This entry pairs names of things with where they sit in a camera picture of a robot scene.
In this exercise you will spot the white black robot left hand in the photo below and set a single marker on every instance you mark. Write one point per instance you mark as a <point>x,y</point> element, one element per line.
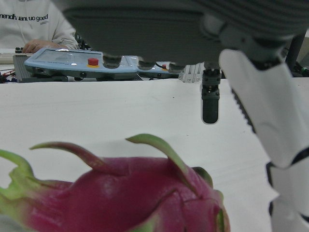
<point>157,31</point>

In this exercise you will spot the pink dragon fruit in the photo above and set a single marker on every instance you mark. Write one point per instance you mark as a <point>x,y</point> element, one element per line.
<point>120,193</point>

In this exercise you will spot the small blue-grey teach pendant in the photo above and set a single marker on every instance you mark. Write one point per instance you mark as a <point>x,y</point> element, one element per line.
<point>157,71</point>

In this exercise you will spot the large blue-grey teach pendant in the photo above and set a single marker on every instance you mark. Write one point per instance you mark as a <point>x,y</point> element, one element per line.
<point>60,61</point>

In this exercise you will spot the person in white sweater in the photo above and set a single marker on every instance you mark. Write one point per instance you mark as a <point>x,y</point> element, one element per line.
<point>24,26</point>

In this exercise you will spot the black computer monitor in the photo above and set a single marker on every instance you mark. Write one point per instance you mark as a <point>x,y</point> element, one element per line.
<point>298,53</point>

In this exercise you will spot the aluminium profile post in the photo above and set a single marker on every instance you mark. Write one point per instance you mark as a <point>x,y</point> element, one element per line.
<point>190,75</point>

